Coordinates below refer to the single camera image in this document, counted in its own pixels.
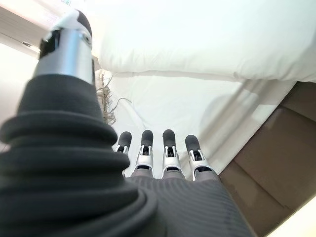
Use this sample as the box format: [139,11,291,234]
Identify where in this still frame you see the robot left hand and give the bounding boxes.
[0,9,255,237]

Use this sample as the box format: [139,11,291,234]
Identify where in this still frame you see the white duvet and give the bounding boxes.
[91,0,316,82]

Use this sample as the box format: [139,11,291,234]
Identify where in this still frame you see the white bed sheet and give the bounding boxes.
[93,69,297,181]

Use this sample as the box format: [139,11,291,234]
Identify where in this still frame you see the patterned fringed cushion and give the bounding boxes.
[95,69,133,125]

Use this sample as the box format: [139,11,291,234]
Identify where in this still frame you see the brown upholstered bed frame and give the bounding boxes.
[219,81,316,237]

